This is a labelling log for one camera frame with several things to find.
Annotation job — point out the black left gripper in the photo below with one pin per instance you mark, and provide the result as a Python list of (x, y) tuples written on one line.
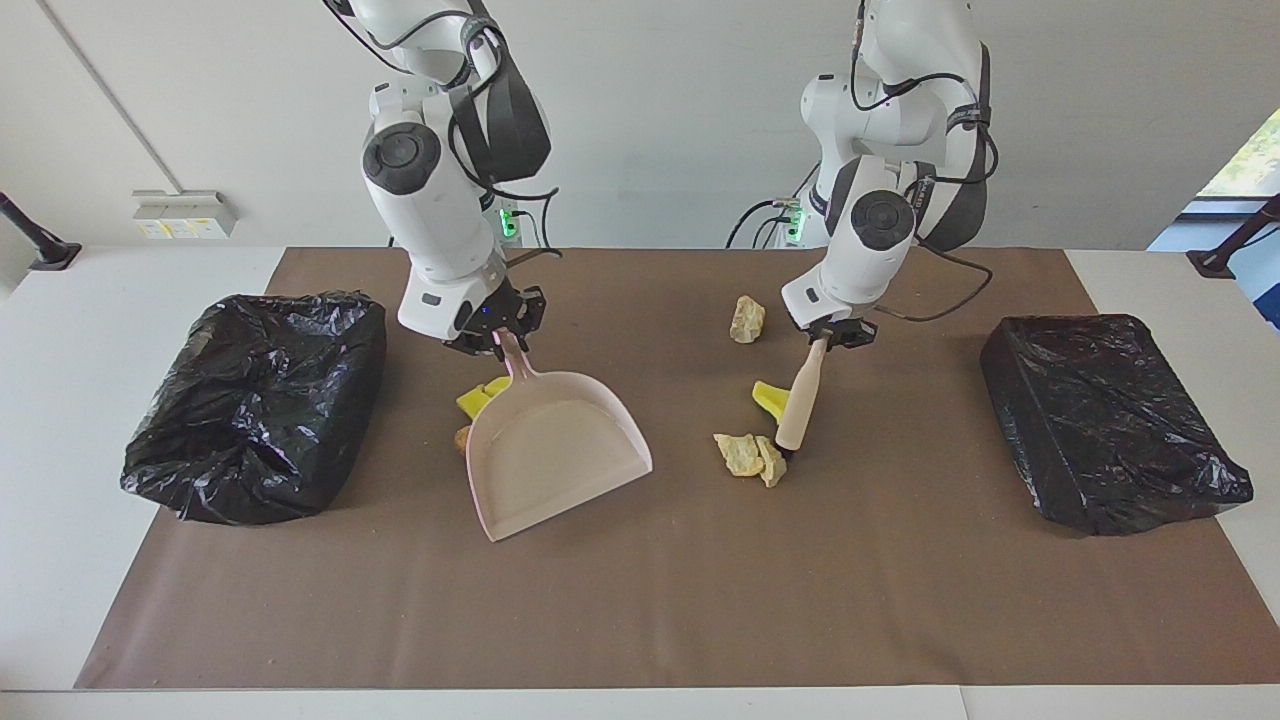
[(835, 325)]

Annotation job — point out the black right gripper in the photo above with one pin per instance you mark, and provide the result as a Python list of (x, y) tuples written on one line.
[(488, 315)]

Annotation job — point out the yellow sponge piece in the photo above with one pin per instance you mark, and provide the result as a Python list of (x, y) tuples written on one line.
[(769, 400), (497, 385), (472, 403)]

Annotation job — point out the beige hand brush black bristles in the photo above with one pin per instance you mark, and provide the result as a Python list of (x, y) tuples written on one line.
[(800, 400)]

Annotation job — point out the beige trash lump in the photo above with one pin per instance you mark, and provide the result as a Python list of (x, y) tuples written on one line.
[(740, 455), (746, 320), (771, 462)]

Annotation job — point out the brown oval bread lump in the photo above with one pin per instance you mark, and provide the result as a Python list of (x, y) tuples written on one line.
[(461, 439)]

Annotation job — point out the pink plastic dustpan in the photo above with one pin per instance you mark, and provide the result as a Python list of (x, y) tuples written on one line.
[(550, 460)]

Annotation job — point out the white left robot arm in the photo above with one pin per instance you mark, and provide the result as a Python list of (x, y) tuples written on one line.
[(850, 270)]

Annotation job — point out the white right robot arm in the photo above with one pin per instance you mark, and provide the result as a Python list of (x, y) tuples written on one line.
[(440, 220)]

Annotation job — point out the black bag lined bin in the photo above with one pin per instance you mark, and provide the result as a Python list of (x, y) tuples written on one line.
[(1100, 420), (250, 420)]

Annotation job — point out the brown paper table mat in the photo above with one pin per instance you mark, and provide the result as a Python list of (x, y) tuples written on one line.
[(640, 640)]

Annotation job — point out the black stand with base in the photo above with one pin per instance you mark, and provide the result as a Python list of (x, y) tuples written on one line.
[(1215, 262), (40, 250)]

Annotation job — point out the white wall socket box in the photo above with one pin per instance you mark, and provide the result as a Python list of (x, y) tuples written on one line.
[(183, 213)]

